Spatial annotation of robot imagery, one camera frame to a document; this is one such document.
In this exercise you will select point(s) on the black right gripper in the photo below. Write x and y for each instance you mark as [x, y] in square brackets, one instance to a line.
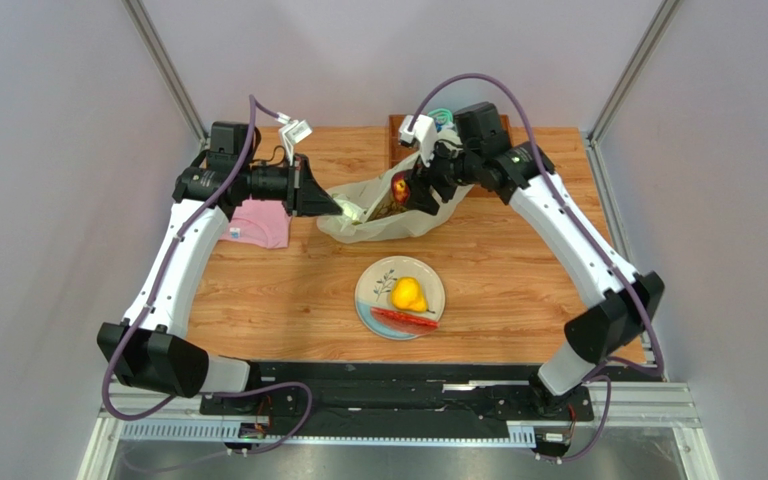
[435, 178]

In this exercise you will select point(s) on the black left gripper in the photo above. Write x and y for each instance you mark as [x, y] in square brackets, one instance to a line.
[305, 197]

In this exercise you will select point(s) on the dark red fake apple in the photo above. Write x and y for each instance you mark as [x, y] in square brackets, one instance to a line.
[400, 190]

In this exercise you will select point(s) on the pale green avocado plastic bag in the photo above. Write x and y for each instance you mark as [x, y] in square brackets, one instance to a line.
[358, 198]

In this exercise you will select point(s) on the yellow fake lemon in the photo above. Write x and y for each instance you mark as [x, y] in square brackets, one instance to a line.
[407, 295]

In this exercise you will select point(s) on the red fake watermelon slice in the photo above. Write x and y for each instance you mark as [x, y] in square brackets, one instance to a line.
[403, 322]

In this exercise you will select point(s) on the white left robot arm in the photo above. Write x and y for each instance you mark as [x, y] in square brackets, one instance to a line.
[148, 348]

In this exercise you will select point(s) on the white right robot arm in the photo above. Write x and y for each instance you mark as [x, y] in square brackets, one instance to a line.
[620, 300]

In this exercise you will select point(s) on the brown fake nuts cluster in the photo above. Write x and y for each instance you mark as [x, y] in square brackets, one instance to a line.
[384, 209]

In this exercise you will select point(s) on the pink folded t-shirt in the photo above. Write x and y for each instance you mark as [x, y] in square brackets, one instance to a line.
[261, 223]

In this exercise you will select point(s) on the wooden compartment tray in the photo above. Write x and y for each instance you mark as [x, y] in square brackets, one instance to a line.
[397, 153]

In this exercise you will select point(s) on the teal rolled sock left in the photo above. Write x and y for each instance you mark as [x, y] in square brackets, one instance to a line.
[443, 119]

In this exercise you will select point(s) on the white blue ceramic plate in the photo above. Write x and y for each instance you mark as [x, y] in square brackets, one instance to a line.
[374, 285]

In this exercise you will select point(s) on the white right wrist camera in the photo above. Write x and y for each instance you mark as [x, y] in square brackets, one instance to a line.
[419, 131]

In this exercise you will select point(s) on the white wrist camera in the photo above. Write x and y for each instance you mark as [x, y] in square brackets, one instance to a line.
[291, 133]
[419, 131]

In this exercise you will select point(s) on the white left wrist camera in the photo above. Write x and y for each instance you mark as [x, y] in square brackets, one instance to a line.
[291, 133]

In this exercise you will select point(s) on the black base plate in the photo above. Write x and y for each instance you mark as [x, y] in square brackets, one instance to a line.
[401, 400]

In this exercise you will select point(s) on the aluminium frame rail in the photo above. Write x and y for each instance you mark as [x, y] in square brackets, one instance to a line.
[620, 397]

